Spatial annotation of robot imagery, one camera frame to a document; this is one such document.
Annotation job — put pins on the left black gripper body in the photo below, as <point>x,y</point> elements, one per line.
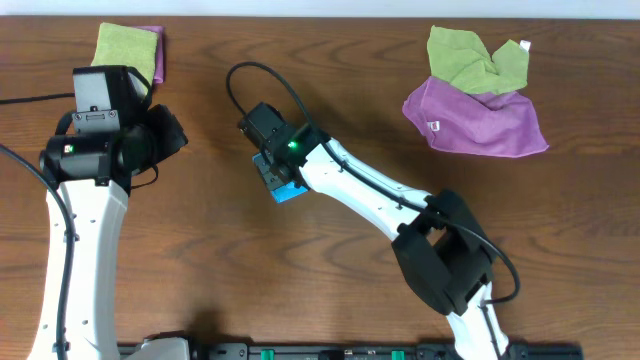
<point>167,134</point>

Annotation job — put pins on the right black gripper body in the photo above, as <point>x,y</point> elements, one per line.
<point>270,176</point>

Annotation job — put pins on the blue microfiber cloth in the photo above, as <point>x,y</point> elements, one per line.
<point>280,191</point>

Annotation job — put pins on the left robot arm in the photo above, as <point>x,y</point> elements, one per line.
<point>87,199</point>

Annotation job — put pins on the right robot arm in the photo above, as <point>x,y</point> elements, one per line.
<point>442,251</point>

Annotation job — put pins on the folded purple cloth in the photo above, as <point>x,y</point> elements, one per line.
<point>159,72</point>

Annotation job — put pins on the folded green cloth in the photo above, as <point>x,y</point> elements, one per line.
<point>127,46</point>

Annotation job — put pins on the crumpled purple cloth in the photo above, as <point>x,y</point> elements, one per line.
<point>485,124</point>

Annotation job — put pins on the crumpled green cloth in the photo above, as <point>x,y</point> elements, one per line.
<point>460,58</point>

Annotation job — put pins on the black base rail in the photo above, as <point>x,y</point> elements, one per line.
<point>242,351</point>

